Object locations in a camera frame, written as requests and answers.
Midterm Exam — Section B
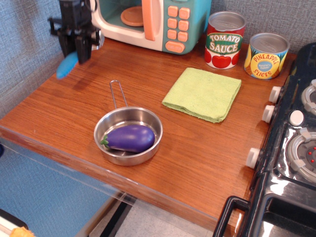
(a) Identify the orange object at corner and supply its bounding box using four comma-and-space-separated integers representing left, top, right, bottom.
9, 227, 35, 237

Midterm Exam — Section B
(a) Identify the toy microwave teal and white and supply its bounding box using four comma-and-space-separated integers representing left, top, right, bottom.
92, 0, 212, 55

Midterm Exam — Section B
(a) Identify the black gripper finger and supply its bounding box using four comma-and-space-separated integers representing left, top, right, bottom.
75, 36, 92, 64
57, 31, 74, 57

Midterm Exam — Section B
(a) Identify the pineapple slices can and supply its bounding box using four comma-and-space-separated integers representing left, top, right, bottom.
244, 33, 290, 79

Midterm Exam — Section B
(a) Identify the black toy stove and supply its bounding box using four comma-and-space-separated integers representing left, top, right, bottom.
213, 43, 316, 237

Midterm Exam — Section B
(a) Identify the tomato sauce can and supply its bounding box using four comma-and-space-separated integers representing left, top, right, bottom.
204, 11, 246, 69

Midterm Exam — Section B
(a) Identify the orange microwave plate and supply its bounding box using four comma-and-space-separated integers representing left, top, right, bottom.
120, 6, 143, 27

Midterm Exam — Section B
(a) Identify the blue handled metal spoon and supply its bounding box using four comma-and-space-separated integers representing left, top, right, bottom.
56, 31, 105, 80

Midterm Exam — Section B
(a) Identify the green folded cloth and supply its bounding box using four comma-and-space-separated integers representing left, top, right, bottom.
162, 68, 241, 123

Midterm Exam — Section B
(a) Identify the small steel pan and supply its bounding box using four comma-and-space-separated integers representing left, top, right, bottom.
94, 80, 163, 166

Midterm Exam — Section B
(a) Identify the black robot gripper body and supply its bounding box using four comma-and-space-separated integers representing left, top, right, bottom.
48, 0, 100, 49

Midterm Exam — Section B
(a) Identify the purple toy eggplant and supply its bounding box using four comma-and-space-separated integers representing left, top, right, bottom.
100, 124, 155, 153

